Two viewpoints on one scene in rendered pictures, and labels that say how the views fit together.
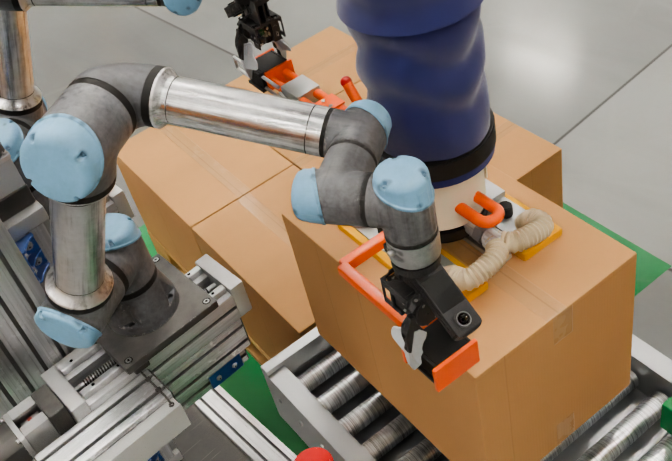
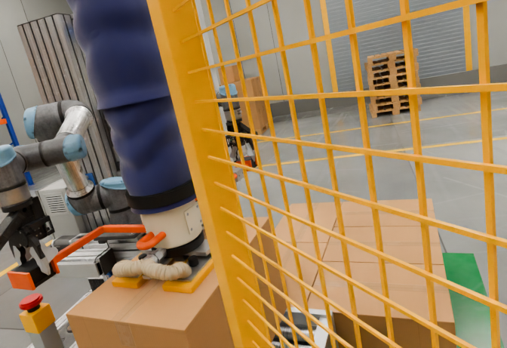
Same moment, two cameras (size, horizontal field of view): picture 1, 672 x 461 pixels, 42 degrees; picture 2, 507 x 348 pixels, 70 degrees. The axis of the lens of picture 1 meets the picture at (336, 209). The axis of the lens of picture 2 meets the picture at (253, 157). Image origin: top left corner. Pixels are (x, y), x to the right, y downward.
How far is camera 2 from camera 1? 161 cm
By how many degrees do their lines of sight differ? 52
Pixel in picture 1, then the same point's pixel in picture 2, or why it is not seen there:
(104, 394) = (93, 245)
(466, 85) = (127, 152)
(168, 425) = (89, 269)
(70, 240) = not seen: hidden behind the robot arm
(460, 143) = (132, 188)
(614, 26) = not seen: outside the picture
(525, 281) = (145, 298)
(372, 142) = (47, 147)
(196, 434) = not seen: hidden behind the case
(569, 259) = (169, 305)
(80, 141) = (27, 114)
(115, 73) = (68, 102)
